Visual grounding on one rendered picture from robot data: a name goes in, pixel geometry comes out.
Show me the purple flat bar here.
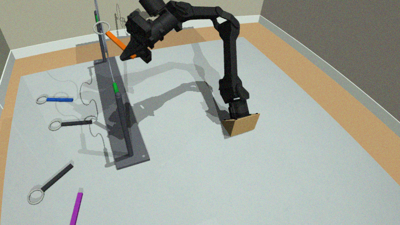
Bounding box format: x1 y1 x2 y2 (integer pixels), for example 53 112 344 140
70 192 83 225

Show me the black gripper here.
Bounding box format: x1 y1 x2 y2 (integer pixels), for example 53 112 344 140
120 15 166 63

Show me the grey loop tool with dark grey handle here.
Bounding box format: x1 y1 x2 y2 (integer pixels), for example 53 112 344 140
48 120 92 131
27 163 73 205

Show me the orange-brown handle with grey loop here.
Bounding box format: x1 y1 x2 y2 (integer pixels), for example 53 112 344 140
93 21 136 59

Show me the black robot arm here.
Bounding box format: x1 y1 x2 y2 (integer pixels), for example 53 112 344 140
125 0 252 119

